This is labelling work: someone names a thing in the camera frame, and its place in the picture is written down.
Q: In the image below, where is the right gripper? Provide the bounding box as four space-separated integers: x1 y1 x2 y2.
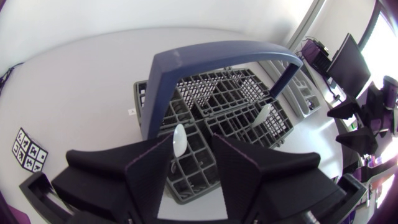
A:
326 75 398 157

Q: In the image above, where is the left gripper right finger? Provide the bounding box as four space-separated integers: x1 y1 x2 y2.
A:
212 134 346 221

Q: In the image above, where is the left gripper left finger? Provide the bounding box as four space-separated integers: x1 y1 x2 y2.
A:
51 134 174 221

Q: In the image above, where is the grey cutlery tray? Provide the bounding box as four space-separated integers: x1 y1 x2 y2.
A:
259 60 323 119

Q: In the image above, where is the grey cutlery basket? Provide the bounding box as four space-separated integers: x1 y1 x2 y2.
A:
133 40 304 205

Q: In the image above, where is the pale plastic spoon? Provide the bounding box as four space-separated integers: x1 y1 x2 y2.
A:
251 103 273 129
170 123 188 175

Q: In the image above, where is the dark screen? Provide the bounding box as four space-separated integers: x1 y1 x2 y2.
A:
326 32 372 99

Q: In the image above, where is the black-and-white patterned cube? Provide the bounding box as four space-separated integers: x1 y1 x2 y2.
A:
11 127 49 174

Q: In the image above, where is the black cable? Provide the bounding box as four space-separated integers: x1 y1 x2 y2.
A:
0 62 24 94

